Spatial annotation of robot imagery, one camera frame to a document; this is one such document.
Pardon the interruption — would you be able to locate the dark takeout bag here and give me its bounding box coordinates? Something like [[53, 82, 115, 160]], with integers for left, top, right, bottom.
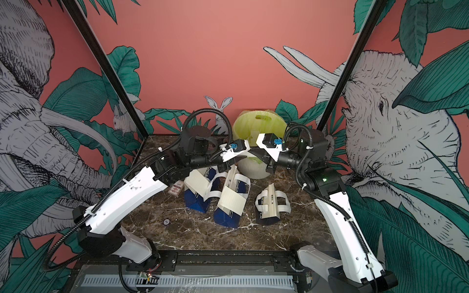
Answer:
[[255, 184, 291, 226]]

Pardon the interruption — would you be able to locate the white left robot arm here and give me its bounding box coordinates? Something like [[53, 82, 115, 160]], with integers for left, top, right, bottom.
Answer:
[[42, 108, 250, 272]]

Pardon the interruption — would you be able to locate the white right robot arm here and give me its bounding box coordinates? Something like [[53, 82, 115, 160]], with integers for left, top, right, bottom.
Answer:
[[251, 124, 398, 293]]

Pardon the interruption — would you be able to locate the blue takeout bag left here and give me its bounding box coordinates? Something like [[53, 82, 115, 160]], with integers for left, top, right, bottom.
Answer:
[[184, 167, 219, 213]]

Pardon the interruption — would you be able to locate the blue takeout bag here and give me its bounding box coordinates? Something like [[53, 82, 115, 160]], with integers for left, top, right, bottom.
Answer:
[[214, 165, 251, 229], [184, 167, 219, 213]]

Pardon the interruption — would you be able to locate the blue takeout bag middle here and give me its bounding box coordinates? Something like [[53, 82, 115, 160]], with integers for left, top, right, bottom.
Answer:
[[214, 165, 251, 229]]

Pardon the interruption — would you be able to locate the white receipt on left bag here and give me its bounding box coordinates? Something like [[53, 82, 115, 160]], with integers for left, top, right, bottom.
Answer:
[[184, 170, 210, 196]]

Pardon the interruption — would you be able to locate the white receipt on bag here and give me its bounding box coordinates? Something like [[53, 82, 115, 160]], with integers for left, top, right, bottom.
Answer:
[[217, 187, 247, 216], [184, 170, 210, 196]]

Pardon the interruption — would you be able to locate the green plastic bin liner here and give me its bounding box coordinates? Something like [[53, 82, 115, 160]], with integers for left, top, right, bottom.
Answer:
[[232, 110, 287, 147]]

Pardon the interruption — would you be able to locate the white receipt on middle bag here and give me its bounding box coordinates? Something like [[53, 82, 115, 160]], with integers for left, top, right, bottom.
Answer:
[[217, 187, 247, 216]]

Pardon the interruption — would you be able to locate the small red white card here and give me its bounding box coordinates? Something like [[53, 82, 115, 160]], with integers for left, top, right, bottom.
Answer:
[[168, 180, 184, 197]]

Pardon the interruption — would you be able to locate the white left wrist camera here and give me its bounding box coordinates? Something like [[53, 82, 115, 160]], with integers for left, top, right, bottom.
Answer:
[[221, 139, 250, 162]]

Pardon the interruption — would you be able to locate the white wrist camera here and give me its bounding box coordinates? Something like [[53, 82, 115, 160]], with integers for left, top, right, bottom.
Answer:
[[256, 133, 284, 162], [221, 139, 250, 162]]

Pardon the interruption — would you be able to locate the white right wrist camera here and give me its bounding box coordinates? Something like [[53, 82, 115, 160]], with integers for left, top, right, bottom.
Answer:
[[256, 133, 284, 162]]

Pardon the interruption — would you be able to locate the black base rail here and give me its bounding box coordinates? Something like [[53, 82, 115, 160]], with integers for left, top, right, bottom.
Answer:
[[73, 250, 371, 273]]

